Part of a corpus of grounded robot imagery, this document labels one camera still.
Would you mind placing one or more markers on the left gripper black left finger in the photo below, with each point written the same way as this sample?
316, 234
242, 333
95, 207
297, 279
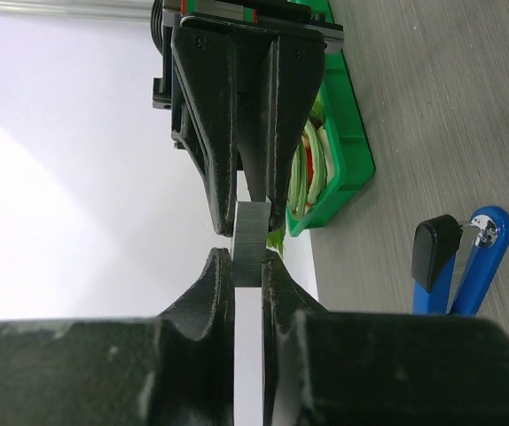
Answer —
172, 369

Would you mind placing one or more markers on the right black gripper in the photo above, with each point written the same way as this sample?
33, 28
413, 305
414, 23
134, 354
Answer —
240, 75

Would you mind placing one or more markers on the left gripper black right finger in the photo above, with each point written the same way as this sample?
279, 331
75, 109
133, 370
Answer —
356, 368

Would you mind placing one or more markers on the long grey staple strip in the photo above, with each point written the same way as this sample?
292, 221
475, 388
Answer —
248, 243

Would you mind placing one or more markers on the blue stapler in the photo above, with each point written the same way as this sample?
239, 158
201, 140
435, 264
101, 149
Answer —
453, 263

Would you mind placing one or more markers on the green plastic tray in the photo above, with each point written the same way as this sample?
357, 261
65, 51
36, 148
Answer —
353, 164

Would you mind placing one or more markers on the green toy long beans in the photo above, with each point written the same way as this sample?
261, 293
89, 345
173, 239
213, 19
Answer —
311, 171

